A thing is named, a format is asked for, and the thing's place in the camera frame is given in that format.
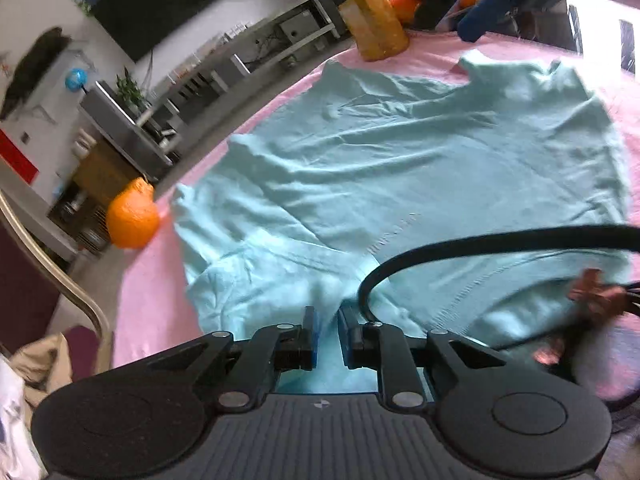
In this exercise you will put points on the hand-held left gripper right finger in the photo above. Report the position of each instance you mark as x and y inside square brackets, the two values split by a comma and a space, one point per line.
[345, 337]

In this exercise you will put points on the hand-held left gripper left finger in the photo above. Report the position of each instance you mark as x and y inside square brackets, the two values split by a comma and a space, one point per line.
[311, 337]

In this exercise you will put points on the teal shirt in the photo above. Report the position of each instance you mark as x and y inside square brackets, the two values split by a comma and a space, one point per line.
[375, 175]

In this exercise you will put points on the person's right hand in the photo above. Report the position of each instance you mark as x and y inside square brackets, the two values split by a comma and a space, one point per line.
[595, 292]

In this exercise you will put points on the pink towel blanket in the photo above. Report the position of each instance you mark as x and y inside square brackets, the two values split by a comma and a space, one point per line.
[150, 280]

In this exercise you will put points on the large orange citrus fruit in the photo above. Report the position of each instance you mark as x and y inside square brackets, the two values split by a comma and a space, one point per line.
[132, 220]

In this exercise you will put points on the beige jacket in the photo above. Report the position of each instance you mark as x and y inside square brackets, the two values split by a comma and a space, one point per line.
[42, 367]

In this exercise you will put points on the brown wooden cabinet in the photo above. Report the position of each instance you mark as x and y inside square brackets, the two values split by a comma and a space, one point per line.
[95, 175]

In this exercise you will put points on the grey television stand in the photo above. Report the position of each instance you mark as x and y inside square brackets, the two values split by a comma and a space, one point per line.
[200, 85]

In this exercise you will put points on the wooden armchair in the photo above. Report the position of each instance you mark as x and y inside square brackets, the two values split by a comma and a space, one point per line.
[30, 280]

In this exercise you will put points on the green potted plant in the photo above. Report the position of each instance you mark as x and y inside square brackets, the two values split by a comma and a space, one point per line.
[131, 90]

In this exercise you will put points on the white cloth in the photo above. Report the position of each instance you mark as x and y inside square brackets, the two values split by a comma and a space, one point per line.
[12, 420]

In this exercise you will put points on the orange juice bottle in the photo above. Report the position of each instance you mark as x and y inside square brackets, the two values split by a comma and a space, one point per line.
[372, 20]

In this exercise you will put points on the small blue globe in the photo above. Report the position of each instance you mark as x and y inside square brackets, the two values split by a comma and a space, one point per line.
[76, 80]

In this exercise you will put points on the dark blue cloth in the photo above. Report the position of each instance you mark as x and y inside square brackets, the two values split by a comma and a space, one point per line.
[487, 12]

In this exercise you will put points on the red wall panel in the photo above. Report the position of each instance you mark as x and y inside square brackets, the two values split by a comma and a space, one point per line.
[15, 157]

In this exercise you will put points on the dark wall ornament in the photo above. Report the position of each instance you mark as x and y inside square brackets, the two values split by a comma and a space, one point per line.
[35, 67]

